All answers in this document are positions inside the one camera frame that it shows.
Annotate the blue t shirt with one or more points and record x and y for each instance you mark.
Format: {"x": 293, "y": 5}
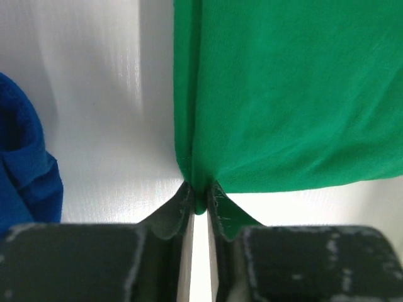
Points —
{"x": 31, "y": 187}

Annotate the green t shirt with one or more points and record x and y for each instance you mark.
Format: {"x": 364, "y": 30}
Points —
{"x": 275, "y": 96}

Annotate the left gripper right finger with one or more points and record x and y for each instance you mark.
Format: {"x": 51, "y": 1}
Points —
{"x": 252, "y": 262}

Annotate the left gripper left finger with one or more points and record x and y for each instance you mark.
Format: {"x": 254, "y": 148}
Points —
{"x": 145, "y": 261}

